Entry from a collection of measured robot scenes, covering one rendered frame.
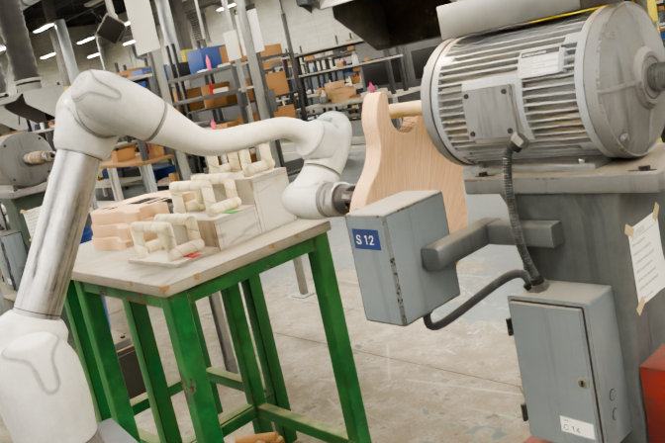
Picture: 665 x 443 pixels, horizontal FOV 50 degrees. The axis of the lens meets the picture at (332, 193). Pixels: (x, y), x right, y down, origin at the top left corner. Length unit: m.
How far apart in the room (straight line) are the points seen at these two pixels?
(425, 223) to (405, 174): 0.32
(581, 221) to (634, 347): 0.23
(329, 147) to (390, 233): 0.68
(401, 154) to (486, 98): 0.35
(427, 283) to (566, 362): 0.26
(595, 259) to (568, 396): 0.23
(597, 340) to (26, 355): 1.03
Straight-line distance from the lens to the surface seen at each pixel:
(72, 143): 1.71
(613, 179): 1.20
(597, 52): 1.18
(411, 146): 1.58
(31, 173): 3.62
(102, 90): 1.57
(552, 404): 1.32
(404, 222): 1.22
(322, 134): 1.83
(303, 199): 1.81
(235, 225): 2.11
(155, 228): 2.05
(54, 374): 1.51
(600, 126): 1.19
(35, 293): 1.71
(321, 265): 2.15
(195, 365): 1.93
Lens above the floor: 1.37
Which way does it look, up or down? 10 degrees down
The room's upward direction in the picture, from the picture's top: 12 degrees counter-clockwise
